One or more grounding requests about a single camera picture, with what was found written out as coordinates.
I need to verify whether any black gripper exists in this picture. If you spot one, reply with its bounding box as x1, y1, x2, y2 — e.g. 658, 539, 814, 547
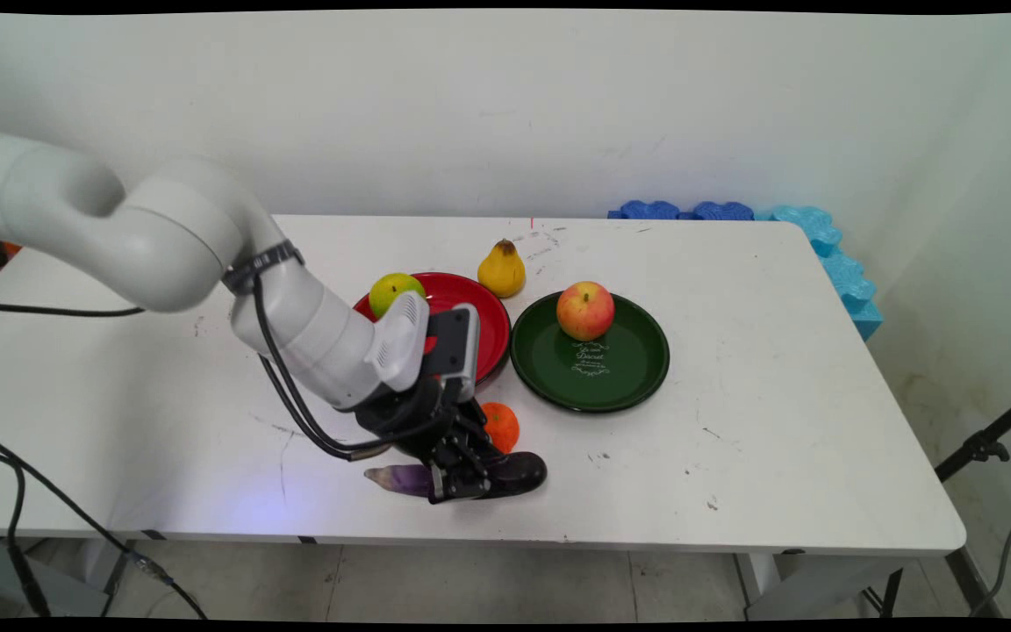
355, 377, 508, 505

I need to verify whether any purple eggplant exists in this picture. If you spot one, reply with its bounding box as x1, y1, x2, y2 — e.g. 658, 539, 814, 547
363, 450, 549, 504

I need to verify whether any orange mandarin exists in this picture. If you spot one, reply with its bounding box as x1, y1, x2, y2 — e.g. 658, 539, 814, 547
480, 401, 521, 456

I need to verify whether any red plate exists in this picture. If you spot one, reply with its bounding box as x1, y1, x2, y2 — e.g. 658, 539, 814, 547
352, 271, 513, 393

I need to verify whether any dark green plate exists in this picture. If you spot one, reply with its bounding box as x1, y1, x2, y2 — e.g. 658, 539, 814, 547
509, 291, 671, 414

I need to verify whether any green apple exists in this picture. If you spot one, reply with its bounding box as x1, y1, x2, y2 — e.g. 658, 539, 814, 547
369, 271, 427, 320

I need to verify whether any yellow pear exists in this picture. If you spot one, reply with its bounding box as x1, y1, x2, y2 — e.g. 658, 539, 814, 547
477, 238, 527, 300

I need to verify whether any red yellow apple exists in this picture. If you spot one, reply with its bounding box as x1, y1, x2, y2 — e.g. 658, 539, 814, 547
556, 280, 617, 343

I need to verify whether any dark blue foam piece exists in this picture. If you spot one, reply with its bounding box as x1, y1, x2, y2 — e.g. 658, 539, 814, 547
607, 199, 681, 220
680, 200, 755, 221

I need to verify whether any light blue foam strip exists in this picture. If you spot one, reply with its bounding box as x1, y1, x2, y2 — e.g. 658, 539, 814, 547
755, 205, 885, 342

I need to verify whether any black tripod stand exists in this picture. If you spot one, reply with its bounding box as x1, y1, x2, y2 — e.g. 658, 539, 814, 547
934, 385, 1011, 484

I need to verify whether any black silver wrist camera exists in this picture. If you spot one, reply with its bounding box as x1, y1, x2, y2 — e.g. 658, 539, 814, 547
422, 303, 481, 404

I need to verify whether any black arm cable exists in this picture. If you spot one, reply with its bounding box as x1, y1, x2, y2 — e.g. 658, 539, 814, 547
0, 276, 436, 463

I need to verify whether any black arm strap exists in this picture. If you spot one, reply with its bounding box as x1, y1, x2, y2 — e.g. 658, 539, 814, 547
222, 241, 305, 297

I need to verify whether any black floor cable bundle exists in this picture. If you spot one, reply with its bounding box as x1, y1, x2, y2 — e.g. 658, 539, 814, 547
0, 423, 208, 621

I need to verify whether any black table leg frame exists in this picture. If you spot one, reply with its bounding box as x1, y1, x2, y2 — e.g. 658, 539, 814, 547
860, 546, 1004, 619

